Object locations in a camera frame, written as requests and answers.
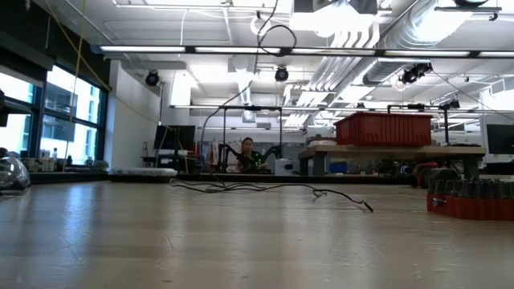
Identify thin black wire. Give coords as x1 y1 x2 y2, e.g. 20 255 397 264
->
169 0 374 213

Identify person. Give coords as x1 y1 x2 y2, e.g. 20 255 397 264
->
235 136 269 174

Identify white appliance box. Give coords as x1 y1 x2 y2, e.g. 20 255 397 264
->
274 157 295 177

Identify black monitor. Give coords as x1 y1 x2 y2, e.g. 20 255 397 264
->
485 123 514 156
153 124 197 152

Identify black desk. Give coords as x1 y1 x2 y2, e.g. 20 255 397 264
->
140 154 200 173

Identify flat white tray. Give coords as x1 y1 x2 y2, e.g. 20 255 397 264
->
107 167 178 178

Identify large red ribbed bin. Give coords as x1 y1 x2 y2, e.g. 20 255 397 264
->
333 112 434 147

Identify wooden workbench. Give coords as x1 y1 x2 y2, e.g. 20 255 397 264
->
298 144 487 180

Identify long ceiling light strip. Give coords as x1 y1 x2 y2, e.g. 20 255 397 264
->
91 44 514 58

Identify grey red plastic piece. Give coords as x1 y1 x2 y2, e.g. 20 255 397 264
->
411 160 461 189

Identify black equipment stand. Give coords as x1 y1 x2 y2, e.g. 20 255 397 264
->
437 99 481 148

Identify red bit holder block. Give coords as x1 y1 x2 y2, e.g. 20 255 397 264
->
425 178 514 222

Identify black eyeglasses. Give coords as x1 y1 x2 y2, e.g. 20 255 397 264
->
0 155 31 193

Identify black gantry frame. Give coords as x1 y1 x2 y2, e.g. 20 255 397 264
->
222 105 284 174

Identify white cable coil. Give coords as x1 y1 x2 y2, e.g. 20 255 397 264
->
249 14 272 37

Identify black ceiling camera rig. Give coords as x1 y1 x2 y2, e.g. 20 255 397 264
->
398 62 434 85

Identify silver ceiling duct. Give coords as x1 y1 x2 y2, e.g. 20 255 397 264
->
332 0 475 105

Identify yellow cable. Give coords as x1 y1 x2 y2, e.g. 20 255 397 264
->
43 0 113 173

